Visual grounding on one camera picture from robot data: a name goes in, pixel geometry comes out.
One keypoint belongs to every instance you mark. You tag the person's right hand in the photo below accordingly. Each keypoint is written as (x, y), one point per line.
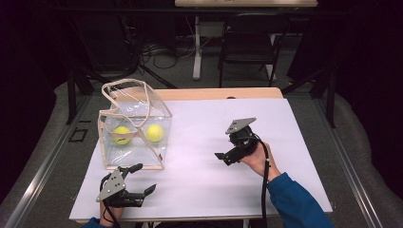
(258, 161)

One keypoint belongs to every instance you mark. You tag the white-legged background desk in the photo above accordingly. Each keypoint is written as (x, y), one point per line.
(197, 47)

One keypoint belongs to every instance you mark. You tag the white table mat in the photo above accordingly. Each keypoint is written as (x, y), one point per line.
(202, 177)

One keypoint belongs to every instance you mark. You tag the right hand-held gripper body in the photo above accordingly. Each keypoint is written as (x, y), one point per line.
(242, 144)

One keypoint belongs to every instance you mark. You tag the yellow tennis ball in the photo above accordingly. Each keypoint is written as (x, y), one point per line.
(122, 131)
(155, 132)

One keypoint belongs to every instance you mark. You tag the black folding chair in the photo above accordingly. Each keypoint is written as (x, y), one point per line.
(247, 41)

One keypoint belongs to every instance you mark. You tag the person's left hand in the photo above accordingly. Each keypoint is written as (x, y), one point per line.
(111, 216)

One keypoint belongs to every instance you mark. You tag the black metal stand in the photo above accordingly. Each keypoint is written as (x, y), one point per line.
(71, 95)
(331, 101)

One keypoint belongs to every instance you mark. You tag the clear bag with beige trim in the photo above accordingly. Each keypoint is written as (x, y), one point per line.
(136, 129)

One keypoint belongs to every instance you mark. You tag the light wooden table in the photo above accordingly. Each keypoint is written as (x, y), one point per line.
(206, 93)

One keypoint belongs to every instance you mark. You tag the grey metal floor rail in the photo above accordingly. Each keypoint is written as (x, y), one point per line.
(41, 171)
(351, 171)

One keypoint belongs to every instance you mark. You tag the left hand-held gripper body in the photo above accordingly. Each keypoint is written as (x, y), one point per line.
(111, 186)

